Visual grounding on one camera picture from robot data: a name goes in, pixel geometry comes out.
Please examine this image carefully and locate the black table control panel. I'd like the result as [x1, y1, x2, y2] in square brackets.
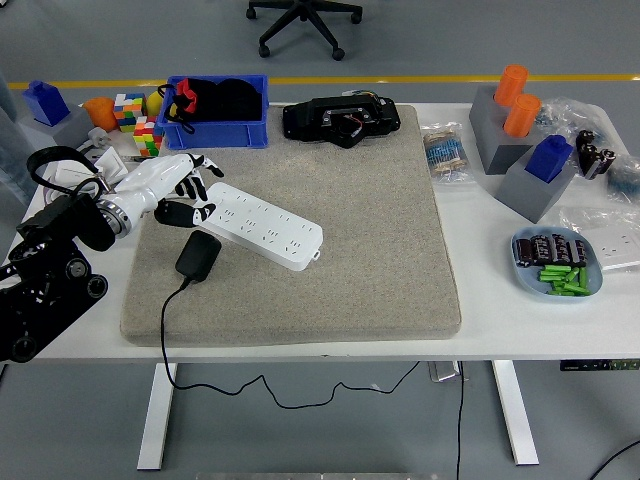
[559, 358, 640, 372]

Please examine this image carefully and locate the grey-brown mat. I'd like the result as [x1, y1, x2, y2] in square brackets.
[119, 103, 462, 347]

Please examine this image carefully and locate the blue plastic bin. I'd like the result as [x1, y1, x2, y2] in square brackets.
[157, 74, 270, 151]

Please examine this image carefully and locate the white table leg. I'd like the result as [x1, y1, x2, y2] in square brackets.
[492, 360, 540, 466]
[137, 363, 179, 471]

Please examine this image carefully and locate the colourful puzzle cube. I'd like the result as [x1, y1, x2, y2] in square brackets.
[132, 115, 166, 157]
[112, 92, 147, 134]

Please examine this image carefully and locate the silver box under table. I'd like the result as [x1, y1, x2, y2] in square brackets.
[428, 360, 462, 384]

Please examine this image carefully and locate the bag of blue parts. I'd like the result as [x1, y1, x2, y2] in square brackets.
[605, 153, 640, 201]

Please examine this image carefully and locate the black floor cable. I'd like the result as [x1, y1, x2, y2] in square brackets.
[588, 438, 640, 480]

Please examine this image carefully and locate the grey power strip cable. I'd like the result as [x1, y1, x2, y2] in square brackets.
[42, 125, 112, 201]

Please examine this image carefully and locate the large grey block holder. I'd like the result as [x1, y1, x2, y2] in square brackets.
[468, 84, 544, 176]

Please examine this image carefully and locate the white square socket panel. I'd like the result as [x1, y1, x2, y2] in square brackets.
[92, 146, 130, 181]

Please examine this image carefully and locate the white wall socket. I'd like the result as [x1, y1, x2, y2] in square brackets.
[597, 232, 640, 272]

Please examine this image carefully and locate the orange cup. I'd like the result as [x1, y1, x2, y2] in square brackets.
[81, 96, 119, 132]

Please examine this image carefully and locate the black pouch with red trim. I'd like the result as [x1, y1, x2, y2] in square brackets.
[157, 77, 217, 135]

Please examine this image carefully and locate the black office chair base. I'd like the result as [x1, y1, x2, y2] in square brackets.
[245, 0, 364, 62]

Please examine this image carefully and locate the crumpled clear plastic bag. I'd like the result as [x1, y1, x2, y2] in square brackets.
[557, 204, 640, 241]

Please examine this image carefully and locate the white wall switch panel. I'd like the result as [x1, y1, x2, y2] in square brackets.
[52, 158, 105, 189]

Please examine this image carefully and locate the black hanging cable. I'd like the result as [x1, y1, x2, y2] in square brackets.
[454, 362, 471, 480]

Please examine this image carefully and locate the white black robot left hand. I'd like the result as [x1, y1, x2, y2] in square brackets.
[97, 152, 225, 229]

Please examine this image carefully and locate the black plug with cord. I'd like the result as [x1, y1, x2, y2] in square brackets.
[158, 229, 421, 410]

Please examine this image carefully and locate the blue house-shaped block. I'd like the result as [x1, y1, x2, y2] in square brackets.
[523, 133, 574, 184]
[22, 79, 71, 127]

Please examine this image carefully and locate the orange cylinder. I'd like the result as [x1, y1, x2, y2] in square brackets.
[493, 63, 530, 107]
[502, 93, 543, 139]

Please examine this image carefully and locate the black round pouch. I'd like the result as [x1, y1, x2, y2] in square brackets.
[214, 78, 264, 124]

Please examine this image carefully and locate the clear bag of resistors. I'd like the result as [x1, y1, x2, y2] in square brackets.
[419, 121, 476, 187]

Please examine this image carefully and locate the black machine housing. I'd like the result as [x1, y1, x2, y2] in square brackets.
[282, 89, 401, 150]

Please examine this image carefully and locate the bag of black capacitors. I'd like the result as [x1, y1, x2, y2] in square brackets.
[574, 129, 617, 180]

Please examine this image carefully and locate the light blue plate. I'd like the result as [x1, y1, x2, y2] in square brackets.
[509, 225, 605, 305]

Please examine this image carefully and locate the white power strip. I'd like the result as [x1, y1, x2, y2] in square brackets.
[197, 182, 325, 272]

